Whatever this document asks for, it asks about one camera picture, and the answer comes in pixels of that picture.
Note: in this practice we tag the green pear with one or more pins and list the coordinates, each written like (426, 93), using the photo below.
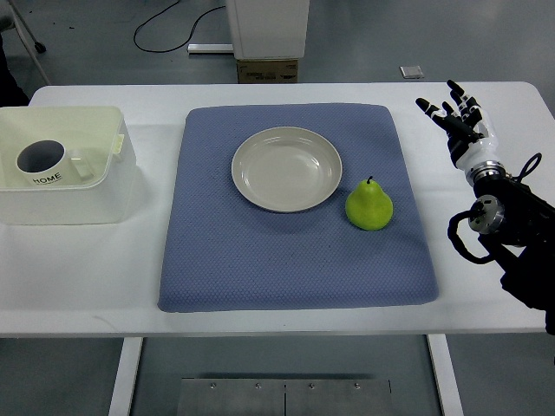
(369, 207)

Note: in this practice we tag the white HOME mug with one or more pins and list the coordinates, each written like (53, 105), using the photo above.
(50, 163)

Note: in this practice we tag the chair leg with caster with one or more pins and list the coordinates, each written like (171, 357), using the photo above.
(12, 18)

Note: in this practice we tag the white cabinet pedestal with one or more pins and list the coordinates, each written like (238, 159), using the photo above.
(268, 30)

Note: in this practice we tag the brown cardboard box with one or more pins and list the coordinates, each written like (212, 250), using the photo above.
(267, 71)

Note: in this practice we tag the grey floor outlet plate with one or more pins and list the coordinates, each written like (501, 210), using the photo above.
(411, 72)

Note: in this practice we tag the white left table leg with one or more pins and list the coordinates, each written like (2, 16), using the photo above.
(125, 379)

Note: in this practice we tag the white floor rail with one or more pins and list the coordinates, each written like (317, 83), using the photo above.
(210, 49)

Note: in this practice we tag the beige round plate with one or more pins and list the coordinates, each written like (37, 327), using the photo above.
(286, 169)

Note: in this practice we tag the white right table leg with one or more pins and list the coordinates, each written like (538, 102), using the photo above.
(444, 376)

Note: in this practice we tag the translucent white plastic bin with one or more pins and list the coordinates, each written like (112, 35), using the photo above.
(98, 133)

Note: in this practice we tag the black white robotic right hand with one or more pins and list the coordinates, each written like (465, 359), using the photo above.
(471, 140)

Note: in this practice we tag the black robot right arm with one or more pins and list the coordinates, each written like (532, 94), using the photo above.
(516, 228)

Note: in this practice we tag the white table leg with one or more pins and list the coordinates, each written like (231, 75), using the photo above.
(444, 376)
(125, 379)

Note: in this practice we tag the metal base plate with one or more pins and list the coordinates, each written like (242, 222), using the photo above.
(285, 397)

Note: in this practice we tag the blue textured mat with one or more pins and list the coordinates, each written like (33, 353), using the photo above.
(224, 253)

